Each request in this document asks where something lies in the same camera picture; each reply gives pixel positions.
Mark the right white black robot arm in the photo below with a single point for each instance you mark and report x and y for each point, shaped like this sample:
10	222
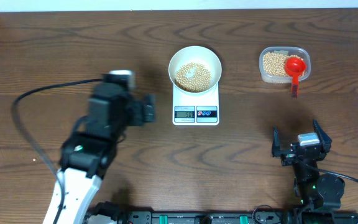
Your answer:
320	192

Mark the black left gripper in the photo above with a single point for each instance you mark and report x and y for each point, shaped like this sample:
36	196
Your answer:
139	117

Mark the soybeans in bowl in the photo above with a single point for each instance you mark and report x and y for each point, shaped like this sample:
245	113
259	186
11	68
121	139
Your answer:
193	77

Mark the red plastic measuring scoop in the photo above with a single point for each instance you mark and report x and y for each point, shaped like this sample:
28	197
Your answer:
294	67

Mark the white ceramic bowl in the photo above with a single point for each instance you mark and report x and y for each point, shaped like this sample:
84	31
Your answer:
196	54

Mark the clear plastic container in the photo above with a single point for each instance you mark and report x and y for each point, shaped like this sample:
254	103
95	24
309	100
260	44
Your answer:
286	51

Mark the white digital kitchen scale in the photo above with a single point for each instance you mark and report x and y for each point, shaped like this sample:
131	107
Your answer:
196	109

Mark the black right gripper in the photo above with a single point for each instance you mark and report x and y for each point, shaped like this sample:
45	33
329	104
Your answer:
287	158

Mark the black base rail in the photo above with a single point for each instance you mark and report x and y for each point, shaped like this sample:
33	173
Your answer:
146	217

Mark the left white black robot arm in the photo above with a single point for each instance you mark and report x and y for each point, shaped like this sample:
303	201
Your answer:
87	154

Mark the soybeans pile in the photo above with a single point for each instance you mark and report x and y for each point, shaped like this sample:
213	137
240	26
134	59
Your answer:
273	63

